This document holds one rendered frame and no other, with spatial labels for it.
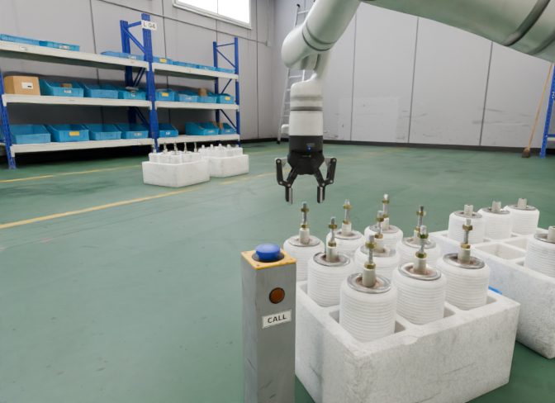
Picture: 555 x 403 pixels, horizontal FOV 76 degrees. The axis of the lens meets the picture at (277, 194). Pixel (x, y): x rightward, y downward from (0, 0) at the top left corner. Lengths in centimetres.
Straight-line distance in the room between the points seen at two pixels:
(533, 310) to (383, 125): 653
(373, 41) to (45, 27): 542
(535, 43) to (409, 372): 51
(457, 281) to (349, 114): 702
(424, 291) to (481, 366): 21
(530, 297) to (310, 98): 69
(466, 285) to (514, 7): 48
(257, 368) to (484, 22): 57
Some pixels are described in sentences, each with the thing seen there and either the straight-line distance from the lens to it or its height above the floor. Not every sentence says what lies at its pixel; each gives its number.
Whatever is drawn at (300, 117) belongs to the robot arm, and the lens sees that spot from 75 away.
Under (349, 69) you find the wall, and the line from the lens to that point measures 777.
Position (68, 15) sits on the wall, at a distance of 603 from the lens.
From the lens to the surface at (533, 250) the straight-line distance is 104.
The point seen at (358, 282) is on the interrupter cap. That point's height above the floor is 25.
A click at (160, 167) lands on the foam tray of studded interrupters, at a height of 15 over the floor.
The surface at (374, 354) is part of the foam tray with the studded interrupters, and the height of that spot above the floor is 18.
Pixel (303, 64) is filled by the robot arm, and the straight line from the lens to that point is 77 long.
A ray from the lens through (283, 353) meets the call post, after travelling 63.
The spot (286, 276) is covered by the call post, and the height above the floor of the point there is 29.
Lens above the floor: 53
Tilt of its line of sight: 12 degrees down
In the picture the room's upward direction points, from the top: straight up
